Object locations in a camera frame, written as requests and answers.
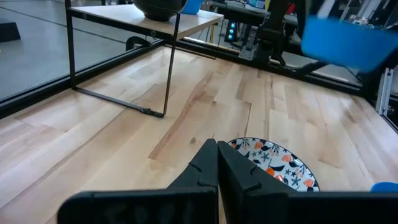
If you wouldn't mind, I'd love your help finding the wooden shelf with black frame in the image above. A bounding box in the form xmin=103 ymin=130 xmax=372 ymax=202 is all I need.
xmin=64 ymin=0 xmax=224 ymax=118

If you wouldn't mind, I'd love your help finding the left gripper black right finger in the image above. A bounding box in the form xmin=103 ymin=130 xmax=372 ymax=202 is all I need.
xmin=217 ymin=141 xmax=398 ymax=224

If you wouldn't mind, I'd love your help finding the black clamp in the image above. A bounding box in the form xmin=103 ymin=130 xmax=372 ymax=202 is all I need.
xmin=125 ymin=35 xmax=153 ymax=52

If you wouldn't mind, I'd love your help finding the floral patterned mini bowl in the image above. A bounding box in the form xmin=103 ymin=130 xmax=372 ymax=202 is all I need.
xmin=228 ymin=137 xmax=320 ymax=193
xmin=133 ymin=0 xmax=187 ymax=22

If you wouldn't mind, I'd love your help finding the blue plastic mini bowl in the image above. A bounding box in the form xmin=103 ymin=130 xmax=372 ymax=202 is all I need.
xmin=300 ymin=15 xmax=398 ymax=74
xmin=181 ymin=0 xmax=203 ymax=15
xmin=369 ymin=181 xmax=398 ymax=193

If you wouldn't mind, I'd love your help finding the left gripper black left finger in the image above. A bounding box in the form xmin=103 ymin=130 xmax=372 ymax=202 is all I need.
xmin=57 ymin=138 xmax=219 ymax=224

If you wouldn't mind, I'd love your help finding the silver aluminium extrusion piece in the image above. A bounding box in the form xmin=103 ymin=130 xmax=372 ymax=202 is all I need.
xmin=374 ymin=67 xmax=394 ymax=116

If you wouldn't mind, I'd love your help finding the black box with cyan lights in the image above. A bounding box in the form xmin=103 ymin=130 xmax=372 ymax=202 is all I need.
xmin=225 ymin=20 xmax=239 ymax=43

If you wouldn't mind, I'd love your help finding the black wedge block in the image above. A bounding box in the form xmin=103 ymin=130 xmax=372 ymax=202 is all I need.
xmin=0 ymin=19 xmax=22 ymax=44

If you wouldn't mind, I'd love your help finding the black metal rig frame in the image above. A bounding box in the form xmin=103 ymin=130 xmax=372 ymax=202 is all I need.
xmin=0 ymin=37 xmax=398 ymax=131

